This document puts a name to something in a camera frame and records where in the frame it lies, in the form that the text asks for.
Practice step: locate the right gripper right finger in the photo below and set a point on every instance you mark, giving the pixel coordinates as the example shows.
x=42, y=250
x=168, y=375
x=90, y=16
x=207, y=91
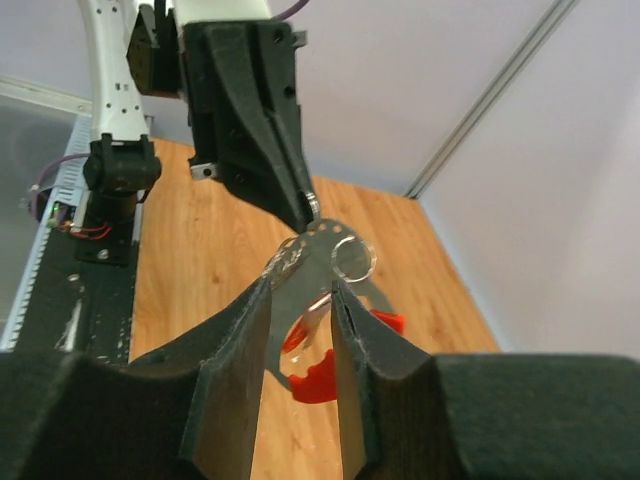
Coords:
x=408, y=414

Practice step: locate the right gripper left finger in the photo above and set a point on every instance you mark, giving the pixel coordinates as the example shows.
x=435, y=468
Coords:
x=186, y=410

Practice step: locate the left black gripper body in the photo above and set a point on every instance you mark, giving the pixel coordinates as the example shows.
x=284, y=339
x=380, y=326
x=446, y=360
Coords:
x=200, y=89

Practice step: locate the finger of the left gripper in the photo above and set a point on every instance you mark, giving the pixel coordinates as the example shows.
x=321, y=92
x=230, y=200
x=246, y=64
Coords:
x=278, y=181
x=241, y=132

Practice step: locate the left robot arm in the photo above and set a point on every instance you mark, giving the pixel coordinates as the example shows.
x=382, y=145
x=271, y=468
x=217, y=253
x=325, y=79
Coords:
x=135, y=51

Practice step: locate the black mounting rail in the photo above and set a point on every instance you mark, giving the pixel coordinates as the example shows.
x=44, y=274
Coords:
x=77, y=293

